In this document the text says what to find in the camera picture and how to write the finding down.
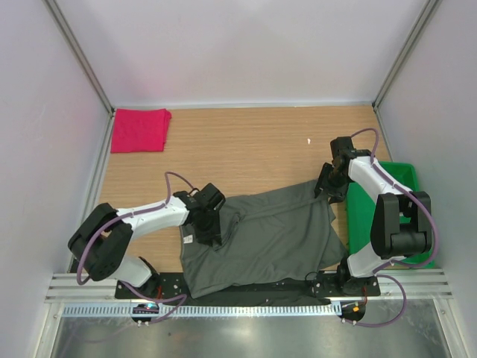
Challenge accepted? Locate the folded pink t shirt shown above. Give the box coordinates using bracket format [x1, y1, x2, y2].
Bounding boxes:
[110, 109, 172, 154]

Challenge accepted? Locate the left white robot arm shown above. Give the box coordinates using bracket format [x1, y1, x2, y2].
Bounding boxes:
[68, 183, 226, 298]

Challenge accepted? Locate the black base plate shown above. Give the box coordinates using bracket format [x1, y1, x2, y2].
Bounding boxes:
[136, 271, 381, 307]

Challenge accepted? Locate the white slotted cable duct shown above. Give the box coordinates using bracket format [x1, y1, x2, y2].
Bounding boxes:
[62, 301, 341, 318]

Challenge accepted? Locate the grey t shirt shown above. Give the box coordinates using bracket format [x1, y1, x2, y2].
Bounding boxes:
[180, 180, 347, 298]

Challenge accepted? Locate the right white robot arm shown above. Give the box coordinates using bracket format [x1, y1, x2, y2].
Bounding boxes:
[314, 136, 435, 296]

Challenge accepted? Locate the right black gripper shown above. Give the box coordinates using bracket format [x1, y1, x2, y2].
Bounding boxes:
[314, 163, 351, 204]

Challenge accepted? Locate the green plastic tray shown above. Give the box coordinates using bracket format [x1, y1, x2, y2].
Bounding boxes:
[346, 157, 436, 277]

